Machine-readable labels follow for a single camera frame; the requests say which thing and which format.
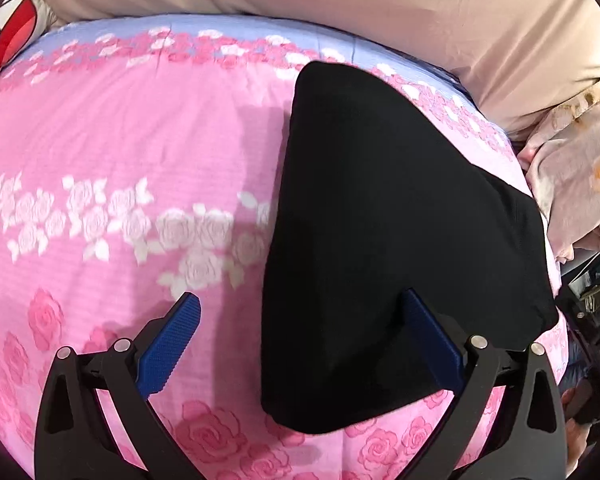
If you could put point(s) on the white cartoon face pillow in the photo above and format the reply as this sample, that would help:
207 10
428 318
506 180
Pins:
10 30

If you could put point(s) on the dark cluttered rack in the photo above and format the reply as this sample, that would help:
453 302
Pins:
595 300

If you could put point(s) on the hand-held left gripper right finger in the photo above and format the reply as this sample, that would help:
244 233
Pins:
432 340

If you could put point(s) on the black pants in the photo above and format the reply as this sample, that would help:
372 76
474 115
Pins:
380 210

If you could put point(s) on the pink rose bedsheet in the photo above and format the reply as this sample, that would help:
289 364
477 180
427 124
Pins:
130 160

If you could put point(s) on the pale floral fleece blanket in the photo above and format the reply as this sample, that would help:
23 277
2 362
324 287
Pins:
575 170

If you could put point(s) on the person's right hand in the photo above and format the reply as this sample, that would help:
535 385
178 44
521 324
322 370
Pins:
577 440

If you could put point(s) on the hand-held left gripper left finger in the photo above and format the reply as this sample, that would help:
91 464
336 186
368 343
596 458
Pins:
170 347

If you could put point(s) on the beige cloth backdrop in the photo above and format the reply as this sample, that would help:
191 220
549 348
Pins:
380 5

